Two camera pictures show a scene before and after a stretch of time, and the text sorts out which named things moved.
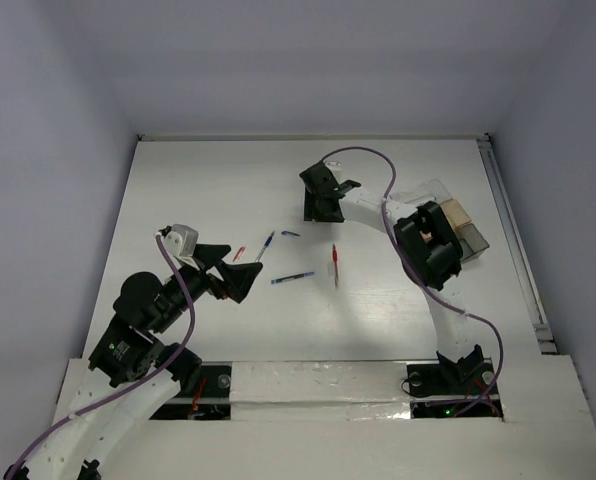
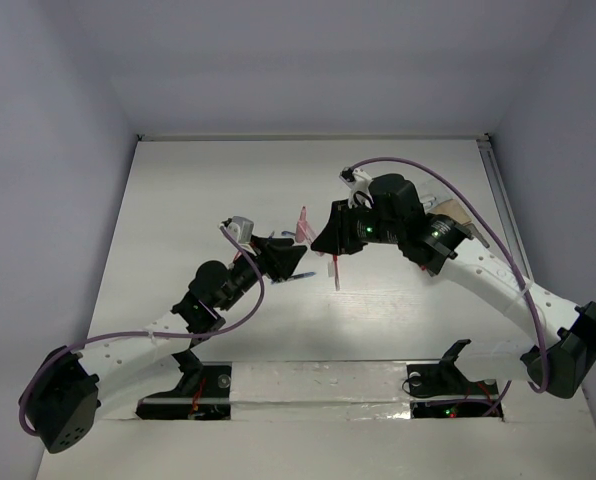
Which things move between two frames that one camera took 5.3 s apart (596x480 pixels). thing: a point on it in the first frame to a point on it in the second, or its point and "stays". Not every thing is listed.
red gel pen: x=335 y=256 stays
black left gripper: x=237 y=277 to x=274 y=257
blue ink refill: x=288 y=278 stays
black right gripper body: x=313 y=196 to x=363 y=227
